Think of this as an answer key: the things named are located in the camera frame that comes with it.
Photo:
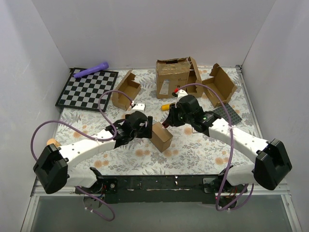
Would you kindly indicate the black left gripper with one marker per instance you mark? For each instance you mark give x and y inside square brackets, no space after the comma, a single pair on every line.
[147,126]

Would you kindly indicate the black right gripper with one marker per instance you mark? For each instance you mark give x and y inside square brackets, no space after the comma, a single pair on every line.
[172,118]

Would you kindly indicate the red black utility knife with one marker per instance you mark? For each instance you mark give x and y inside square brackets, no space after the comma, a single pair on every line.
[165,125]

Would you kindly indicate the small cardboard box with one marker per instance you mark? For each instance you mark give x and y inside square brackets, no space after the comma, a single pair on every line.
[161,137]

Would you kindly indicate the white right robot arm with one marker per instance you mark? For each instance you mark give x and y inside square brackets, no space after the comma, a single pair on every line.
[270,161]

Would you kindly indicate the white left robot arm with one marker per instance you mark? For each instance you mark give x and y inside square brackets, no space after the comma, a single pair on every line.
[56,167]

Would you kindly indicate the open cardboard box left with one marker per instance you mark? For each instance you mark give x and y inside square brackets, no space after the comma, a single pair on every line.
[130,87]

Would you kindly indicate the open cardboard box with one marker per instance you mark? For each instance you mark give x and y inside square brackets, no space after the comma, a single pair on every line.
[130,87]
[221,83]

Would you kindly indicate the tall taped cardboard box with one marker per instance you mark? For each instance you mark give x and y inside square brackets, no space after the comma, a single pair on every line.
[170,75]

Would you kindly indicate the open cardboard box right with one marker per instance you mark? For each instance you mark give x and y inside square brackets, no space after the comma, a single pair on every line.
[221,83]

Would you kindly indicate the yellow toothpaste tube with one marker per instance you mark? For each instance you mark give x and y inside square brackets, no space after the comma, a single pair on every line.
[165,107]

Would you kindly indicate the floral table mat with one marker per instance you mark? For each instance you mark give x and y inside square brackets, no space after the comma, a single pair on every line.
[189,153]

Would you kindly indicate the grey studded baseplate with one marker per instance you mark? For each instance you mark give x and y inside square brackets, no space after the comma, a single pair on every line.
[235,118]

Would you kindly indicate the black white chessboard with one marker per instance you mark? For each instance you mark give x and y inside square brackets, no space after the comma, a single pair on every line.
[84,93]

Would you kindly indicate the purple cylinder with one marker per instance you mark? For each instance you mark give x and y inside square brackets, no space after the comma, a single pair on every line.
[98,68]

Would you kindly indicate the wooden cylinder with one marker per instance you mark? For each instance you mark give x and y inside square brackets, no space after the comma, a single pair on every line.
[53,141]

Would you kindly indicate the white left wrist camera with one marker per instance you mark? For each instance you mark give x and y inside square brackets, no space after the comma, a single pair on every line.
[138,107]

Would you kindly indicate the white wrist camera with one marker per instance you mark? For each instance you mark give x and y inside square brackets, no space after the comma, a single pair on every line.
[138,107]
[179,93]

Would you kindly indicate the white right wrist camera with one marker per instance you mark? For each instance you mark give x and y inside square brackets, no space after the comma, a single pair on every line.
[179,93]

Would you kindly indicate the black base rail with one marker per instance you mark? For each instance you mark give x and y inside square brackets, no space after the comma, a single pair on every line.
[156,188]

